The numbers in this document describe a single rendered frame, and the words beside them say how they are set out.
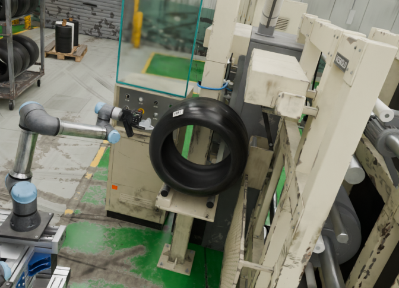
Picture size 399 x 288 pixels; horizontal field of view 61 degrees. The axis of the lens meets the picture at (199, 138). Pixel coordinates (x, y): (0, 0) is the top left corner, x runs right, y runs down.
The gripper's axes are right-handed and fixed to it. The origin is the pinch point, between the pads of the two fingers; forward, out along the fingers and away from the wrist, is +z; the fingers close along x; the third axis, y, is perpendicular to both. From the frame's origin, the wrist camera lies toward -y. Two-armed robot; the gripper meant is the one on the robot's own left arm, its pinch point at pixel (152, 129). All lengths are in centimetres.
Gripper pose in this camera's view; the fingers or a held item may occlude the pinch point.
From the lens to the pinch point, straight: 202.4
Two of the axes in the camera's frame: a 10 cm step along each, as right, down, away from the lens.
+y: 2.8, -8.6, -4.3
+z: 9.5, 3.2, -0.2
